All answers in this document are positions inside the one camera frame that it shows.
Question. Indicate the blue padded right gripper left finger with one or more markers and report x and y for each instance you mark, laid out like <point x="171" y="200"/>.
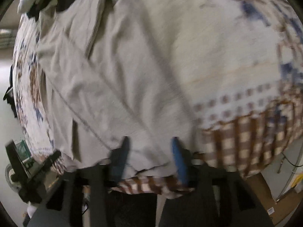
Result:
<point x="118" y="160"/>

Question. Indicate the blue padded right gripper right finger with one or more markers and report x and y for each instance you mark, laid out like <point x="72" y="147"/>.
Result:
<point x="181" y="160"/>

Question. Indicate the beige long sleeve shirt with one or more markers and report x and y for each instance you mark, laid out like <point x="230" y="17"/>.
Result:
<point x="106" y="80"/>

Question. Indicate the cardboard box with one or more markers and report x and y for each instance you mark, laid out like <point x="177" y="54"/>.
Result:
<point x="281" y="211"/>

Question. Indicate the floral fleece bed blanket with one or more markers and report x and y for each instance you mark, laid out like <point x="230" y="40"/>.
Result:
<point x="238" y="63"/>

